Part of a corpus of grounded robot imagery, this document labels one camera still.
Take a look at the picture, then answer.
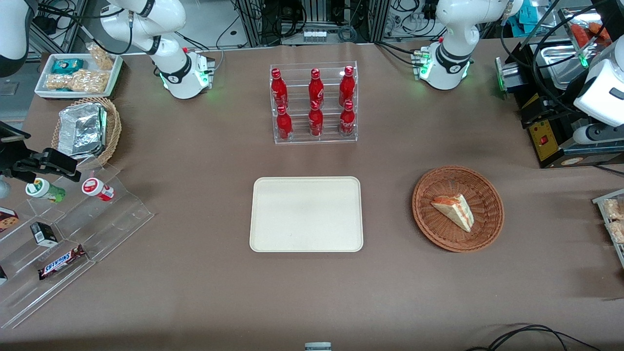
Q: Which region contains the red cola bottle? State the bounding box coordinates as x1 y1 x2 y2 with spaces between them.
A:
308 100 324 138
339 66 356 105
271 68 289 109
308 68 325 105
339 100 356 137
276 105 293 142

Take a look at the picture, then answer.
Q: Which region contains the red snack can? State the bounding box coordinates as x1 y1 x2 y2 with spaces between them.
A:
81 177 116 202

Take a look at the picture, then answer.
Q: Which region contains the teal box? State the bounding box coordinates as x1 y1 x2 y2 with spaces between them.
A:
519 2 554 25

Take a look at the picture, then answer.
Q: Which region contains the brown cookie box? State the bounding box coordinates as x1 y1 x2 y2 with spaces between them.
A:
0 207 20 234

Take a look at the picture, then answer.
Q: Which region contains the metal pan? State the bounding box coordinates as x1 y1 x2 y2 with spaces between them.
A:
531 44 588 91

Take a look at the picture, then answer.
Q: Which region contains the clear acrylic bottle rack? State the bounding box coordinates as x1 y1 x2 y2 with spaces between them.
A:
270 61 359 145

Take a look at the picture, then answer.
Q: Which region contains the light wicker basket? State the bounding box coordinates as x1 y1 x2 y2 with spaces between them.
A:
51 97 122 170

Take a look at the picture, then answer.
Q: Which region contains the large clear peanut bag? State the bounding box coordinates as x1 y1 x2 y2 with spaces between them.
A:
45 69 110 93

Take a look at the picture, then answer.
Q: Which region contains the black food warmer cabinet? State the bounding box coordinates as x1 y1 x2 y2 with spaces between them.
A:
502 7 624 170

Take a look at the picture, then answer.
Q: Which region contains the brown wicker basket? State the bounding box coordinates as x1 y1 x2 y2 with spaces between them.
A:
412 166 505 253

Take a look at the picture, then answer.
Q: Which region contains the clear acrylic tiered stand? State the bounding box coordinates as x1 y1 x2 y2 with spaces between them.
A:
0 163 155 330

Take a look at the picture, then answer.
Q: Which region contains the small clear peanut bag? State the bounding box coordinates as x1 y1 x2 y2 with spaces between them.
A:
87 43 115 71

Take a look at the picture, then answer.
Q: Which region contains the Snickers chocolate bar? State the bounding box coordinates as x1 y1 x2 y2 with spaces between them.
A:
38 245 87 281

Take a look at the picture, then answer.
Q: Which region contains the triangular sandwich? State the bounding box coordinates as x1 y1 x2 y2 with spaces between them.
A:
431 194 475 233

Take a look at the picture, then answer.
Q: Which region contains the teal snack pack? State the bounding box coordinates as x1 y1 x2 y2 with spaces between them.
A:
51 58 84 75

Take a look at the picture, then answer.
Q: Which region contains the black floor cable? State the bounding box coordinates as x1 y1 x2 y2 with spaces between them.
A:
466 324 603 351

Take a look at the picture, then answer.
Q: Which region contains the silver foil bag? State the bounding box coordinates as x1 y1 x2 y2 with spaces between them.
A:
58 102 108 159

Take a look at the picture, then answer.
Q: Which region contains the white tray with packs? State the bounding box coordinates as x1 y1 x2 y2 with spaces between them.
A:
592 189 624 269

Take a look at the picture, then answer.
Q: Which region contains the orange fried food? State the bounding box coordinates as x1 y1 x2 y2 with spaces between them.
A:
569 22 612 47

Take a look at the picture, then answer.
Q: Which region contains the small black box with barcode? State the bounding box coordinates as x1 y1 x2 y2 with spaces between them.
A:
30 222 59 247

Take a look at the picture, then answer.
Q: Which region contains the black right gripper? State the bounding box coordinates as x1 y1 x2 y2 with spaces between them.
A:
0 121 82 183

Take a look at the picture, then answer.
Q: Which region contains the green snack can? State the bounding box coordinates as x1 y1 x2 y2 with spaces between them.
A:
25 178 66 203

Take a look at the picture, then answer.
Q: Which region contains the white snack tray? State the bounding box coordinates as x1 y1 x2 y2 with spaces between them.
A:
34 53 123 99

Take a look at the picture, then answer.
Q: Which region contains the cream rectangular tray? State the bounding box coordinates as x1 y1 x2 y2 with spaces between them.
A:
249 176 364 253

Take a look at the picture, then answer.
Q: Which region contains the aluminium profile frame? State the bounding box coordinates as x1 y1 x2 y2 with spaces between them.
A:
236 0 390 47

